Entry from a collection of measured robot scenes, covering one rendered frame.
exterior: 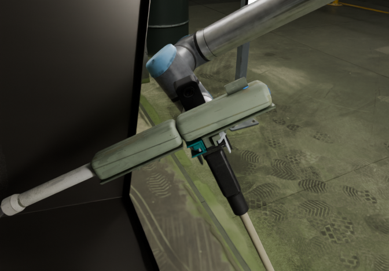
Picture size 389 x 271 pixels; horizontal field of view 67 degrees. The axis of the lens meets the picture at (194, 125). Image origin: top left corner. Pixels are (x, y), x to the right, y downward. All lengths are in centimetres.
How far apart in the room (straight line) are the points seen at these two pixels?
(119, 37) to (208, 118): 22
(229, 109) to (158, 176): 97
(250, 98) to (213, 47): 38
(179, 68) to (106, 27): 25
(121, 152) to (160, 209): 79
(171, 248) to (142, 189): 32
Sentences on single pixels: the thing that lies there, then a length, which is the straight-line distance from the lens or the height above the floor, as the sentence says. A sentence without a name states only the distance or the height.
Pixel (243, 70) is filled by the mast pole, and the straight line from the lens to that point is 172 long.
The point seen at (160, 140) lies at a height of 71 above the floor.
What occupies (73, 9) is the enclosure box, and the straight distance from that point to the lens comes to 54.
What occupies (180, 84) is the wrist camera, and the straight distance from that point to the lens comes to 57.
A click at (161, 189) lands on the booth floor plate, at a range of 134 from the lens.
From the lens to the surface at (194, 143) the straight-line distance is 47.
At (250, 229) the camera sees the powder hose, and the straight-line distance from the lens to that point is 59.
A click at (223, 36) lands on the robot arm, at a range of 80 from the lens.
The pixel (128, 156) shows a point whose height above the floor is 68.
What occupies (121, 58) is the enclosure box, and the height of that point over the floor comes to 79.
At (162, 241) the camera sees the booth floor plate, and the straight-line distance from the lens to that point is 116.
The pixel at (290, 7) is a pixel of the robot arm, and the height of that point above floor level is 84.
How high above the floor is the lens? 97
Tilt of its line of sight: 32 degrees down
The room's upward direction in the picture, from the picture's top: straight up
